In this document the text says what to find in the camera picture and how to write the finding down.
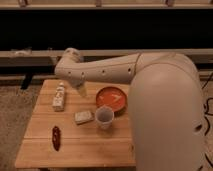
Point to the orange ceramic bowl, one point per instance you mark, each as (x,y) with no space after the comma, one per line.
(113,97)

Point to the white paper cup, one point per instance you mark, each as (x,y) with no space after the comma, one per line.
(104,116)

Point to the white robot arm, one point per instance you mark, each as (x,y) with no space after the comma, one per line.
(165,104)

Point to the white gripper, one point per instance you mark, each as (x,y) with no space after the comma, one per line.
(81,89)

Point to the wooden shelf rail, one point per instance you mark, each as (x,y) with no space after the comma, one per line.
(48,57)

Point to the small white sponge block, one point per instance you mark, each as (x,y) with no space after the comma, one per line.
(83,117)

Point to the wooden board table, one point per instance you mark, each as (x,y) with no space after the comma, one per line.
(84,145)

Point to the red chili pepper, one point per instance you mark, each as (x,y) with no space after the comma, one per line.
(56,138)

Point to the white bottle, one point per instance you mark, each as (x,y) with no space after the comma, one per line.
(59,98)

